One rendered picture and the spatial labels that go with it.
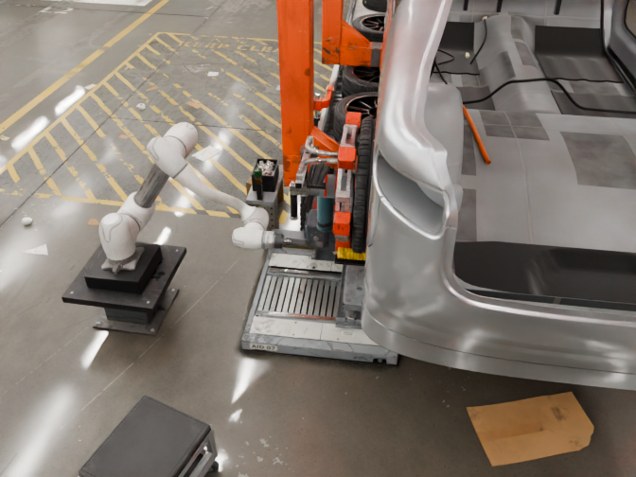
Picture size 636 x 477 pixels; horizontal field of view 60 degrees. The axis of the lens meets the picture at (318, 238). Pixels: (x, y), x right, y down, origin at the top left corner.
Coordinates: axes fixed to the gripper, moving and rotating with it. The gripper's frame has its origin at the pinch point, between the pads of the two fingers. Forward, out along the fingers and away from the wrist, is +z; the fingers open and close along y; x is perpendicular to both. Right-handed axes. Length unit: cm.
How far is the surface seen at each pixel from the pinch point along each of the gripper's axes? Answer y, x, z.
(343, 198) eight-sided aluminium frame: 26.9, 18.9, 12.4
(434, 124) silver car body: 47, 49, 48
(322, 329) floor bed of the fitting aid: -36, -43, 5
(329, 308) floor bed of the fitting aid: -50, -31, 7
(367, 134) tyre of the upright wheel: 28, 48, 21
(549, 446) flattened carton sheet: -4, -83, 117
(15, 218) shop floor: -100, 9, -222
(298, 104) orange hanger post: -16, 75, -18
